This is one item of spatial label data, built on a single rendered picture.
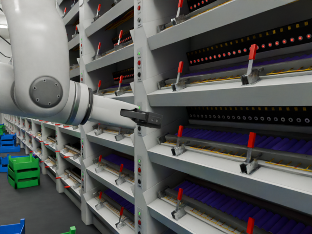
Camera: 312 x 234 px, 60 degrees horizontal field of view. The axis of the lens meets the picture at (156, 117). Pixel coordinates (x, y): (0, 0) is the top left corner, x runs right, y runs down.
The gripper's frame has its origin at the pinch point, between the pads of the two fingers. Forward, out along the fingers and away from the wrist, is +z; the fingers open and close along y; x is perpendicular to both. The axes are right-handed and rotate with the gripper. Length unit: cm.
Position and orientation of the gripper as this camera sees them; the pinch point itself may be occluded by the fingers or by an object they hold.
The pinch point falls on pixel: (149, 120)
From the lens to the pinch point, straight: 61.4
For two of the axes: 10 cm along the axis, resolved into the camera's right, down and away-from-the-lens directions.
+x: 1.8, -9.8, 0.8
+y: 5.3, 0.3, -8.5
